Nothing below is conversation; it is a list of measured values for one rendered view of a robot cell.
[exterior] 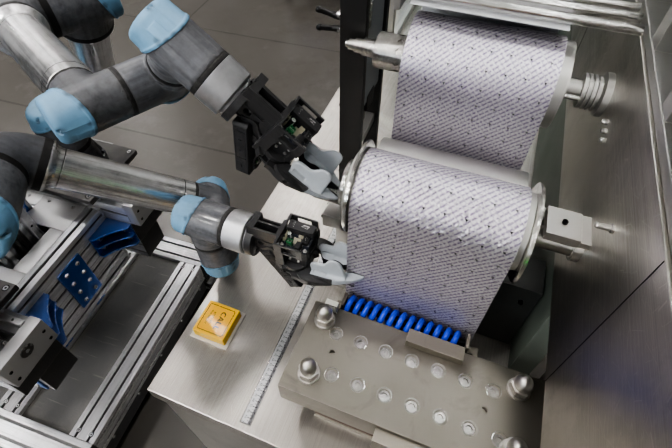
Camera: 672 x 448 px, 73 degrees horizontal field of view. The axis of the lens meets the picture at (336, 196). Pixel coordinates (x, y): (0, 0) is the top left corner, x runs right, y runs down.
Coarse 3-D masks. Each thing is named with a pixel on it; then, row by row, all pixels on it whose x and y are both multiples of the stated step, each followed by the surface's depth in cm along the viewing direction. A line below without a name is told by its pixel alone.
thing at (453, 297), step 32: (352, 256) 74; (384, 256) 71; (416, 256) 68; (352, 288) 82; (384, 288) 77; (416, 288) 74; (448, 288) 70; (480, 288) 67; (448, 320) 77; (480, 320) 74
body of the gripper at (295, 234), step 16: (256, 224) 77; (272, 224) 76; (288, 224) 77; (304, 224) 77; (256, 240) 79; (272, 240) 76; (288, 240) 75; (304, 240) 75; (288, 256) 77; (304, 256) 75; (288, 272) 79
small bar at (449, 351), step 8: (408, 336) 75; (416, 336) 75; (424, 336) 75; (432, 336) 75; (408, 344) 76; (416, 344) 75; (424, 344) 74; (432, 344) 74; (440, 344) 74; (448, 344) 74; (456, 344) 75; (432, 352) 74; (440, 352) 74; (448, 352) 74; (456, 352) 74; (464, 352) 74; (448, 360) 74; (456, 360) 73
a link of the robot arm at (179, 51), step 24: (168, 0) 58; (144, 24) 56; (168, 24) 57; (192, 24) 59; (144, 48) 58; (168, 48) 57; (192, 48) 58; (216, 48) 60; (168, 72) 60; (192, 72) 59
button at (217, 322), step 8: (208, 304) 93; (216, 304) 93; (208, 312) 92; (216, 312) 92; (224, 312) 92; (232, 312) 92; (200, 320) 91; (208, 320) 91; (216, 320) 91; (224, 320) 91; (232, 320) 91; (200, 328) 89; (208, 328) 89; (216, 328) 89; (224, 328) 89; (232, 328) 91; (208, 336) 89; (216, 336) 88; (224, 336) 88; (224, 344) 89
